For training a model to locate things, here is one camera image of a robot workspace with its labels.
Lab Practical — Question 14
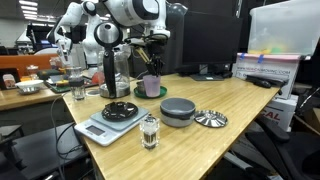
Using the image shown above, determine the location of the gray tray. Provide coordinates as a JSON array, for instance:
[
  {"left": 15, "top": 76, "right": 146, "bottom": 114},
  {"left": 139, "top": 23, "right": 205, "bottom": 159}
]
[{"left": 43, "top": 74, "right": 99, "bottom": 94}]

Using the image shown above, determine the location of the black computer monitor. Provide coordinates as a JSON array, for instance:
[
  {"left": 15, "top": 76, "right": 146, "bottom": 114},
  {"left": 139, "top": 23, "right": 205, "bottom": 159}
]
[{"left": 181, "top": 11, "right": 244, "bottom": 82}]

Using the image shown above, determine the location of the green round plate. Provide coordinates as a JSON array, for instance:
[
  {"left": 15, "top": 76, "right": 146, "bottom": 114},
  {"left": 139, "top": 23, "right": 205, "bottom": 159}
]
[{"left": 133, "top": 85, "right": 168, "bottom": 100}]

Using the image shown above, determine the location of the silver metal lid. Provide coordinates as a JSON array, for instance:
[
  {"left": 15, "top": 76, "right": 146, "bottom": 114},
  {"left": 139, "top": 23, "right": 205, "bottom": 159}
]
[{"left": 193, "top": 109, "right": 229, "bottom": 129}]

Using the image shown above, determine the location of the white cardboard box pink top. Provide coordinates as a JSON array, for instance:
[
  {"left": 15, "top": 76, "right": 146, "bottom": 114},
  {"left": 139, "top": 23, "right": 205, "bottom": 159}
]
[{"left": 232, "top": 52, "right": 301, "bottom": 100}]

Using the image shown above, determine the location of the purple plastic cup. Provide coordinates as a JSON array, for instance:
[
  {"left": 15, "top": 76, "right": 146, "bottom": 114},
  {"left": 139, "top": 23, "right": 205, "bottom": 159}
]
[{"left": 143, "top": 74, "right": 162, "bottom": 98}]

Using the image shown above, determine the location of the orange divider panel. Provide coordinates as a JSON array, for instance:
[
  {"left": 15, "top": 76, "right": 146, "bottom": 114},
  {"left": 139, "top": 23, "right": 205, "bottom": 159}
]
[{"left": 0, "top": 53, "right": 59, "bottom": 78}]

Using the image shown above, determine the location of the black office chair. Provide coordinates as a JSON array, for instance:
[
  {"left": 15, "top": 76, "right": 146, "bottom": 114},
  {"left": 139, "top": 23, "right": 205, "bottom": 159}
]
[{"left": 246, "top": 113, "right": 320, "bottom": 180}]

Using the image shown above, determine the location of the clear plastic storage bin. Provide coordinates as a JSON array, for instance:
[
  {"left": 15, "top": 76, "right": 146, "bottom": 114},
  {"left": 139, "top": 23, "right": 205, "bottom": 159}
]
[{"left": 248, "top": 0, "right": 320, "bottom": 57}]

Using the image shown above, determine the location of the small glass jar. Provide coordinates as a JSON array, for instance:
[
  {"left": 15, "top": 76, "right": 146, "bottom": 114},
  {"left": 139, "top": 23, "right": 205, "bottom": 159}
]
[{"left": 25, "top": 64, "right": 40, "bottom": 81}]

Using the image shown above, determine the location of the gray cable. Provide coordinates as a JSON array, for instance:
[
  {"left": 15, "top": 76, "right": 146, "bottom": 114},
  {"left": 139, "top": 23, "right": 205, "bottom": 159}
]
[{"left": 49, "top": 94, "right": 68, "bottom": 180}]

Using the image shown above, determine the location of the black round dish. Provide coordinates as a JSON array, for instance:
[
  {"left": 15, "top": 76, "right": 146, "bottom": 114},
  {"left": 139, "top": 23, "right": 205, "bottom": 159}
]
[{"left": 101, "top": 101, "right": 139, "bottom": 123}]

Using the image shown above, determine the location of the white kitchen scale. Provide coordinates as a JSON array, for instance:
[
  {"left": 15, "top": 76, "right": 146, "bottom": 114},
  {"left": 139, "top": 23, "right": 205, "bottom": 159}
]
[{"left": 73, "top": 105, "right": 150, "bottom": 148}]

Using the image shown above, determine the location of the orange plastic cup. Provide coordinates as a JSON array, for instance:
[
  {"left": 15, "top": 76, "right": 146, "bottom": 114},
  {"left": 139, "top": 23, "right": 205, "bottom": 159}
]
[{"left": 91, "top": 71, "right": 101, "bottom": 85}]

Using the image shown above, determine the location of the gray round bowl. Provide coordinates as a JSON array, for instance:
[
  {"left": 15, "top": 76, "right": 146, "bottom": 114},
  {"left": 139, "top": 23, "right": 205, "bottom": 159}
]
[{"left": 159, "top": 97, "right": 197, "bottom": 129}]

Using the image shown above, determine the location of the small metal bowl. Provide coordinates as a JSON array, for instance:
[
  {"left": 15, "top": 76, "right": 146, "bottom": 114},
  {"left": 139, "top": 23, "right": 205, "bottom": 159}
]
[{"left": 135, "top": 79, "right": 148, "bottom": 95}]

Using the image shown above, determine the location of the black handheld tool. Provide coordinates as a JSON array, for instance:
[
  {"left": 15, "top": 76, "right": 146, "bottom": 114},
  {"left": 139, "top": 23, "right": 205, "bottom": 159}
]
[{"left": 245, "top": 74, "right": 290, "bottom": 96}]

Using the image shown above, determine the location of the black picture frame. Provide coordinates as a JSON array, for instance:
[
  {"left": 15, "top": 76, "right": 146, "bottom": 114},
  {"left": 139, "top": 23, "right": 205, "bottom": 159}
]
[{"left": 0, "top": 68, "right": 21, "bottom": 91}]

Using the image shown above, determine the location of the clear glass pepper grinder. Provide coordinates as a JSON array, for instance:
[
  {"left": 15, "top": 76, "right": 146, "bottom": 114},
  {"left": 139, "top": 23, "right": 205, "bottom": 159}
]
[{"left": 139, "top": 113, "right": 161, "bottom": 150}]

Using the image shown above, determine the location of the glass electric kettle black handle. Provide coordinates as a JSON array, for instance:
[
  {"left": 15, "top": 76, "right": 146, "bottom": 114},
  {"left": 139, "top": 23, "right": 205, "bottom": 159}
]
[{"left": 94, "top": 22, "right": 132, "bottom": 100}]

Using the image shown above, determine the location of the white box red print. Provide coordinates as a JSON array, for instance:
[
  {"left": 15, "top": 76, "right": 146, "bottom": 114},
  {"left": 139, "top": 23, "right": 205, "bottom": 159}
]
[{"left": 261, "top": 94, "right": 300, "bottom": 133}]

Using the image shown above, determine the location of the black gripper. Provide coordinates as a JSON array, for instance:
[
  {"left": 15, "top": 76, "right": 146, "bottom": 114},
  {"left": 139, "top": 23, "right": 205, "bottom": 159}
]
[{"left": 145, "top": 37, "right": 168, "bottom": 77}]

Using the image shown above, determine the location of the white bowl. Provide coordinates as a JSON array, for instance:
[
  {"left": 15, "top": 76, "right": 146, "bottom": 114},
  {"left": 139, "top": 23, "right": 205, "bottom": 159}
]
[{"left": 14, "top": 79, "right": 44, "bottom": 95}]

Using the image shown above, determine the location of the glass jar black band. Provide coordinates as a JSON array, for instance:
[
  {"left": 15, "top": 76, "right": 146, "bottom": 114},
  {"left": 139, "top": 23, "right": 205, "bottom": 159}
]
[{"left": 68, "top": 66, "right": 87, "bottom": 102}]

